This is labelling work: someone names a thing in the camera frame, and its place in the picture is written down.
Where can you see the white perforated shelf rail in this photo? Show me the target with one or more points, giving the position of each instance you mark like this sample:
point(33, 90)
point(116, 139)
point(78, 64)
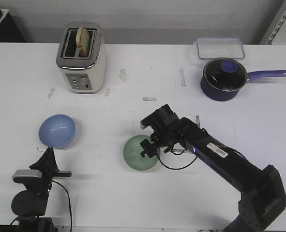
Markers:
point(275, 25)

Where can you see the dark blue saucepan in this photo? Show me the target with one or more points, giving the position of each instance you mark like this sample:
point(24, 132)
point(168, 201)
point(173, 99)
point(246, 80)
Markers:
point(223, 96)

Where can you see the cream two-slot toaster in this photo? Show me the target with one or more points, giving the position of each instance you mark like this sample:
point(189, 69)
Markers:
point(82, 75)

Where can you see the clear plastic food container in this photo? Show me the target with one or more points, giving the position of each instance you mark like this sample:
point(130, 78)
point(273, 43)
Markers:
point(215, 47)

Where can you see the green bowl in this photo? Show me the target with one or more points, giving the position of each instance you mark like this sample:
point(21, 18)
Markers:
point(132, 154)

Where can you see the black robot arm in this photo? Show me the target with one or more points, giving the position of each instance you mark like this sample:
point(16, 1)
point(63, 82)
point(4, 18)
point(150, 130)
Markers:
point(30, 205)
point(263, 197)

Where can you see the blue bowl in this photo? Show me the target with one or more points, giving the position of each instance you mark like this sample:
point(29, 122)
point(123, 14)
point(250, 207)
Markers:
point(57, 131)

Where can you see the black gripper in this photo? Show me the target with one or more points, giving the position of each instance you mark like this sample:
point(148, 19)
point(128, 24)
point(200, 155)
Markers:
point(43, 186)
point(161, 120)

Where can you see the bread slice in toaster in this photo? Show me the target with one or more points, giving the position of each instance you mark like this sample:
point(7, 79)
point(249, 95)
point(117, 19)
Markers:
point(83, 41)

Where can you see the black box in background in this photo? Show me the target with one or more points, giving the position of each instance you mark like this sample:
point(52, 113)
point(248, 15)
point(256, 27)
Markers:
point(9, 32)

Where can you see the glass pot lid blue knob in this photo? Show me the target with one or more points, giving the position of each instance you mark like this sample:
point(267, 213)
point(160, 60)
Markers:
point(225, 74)

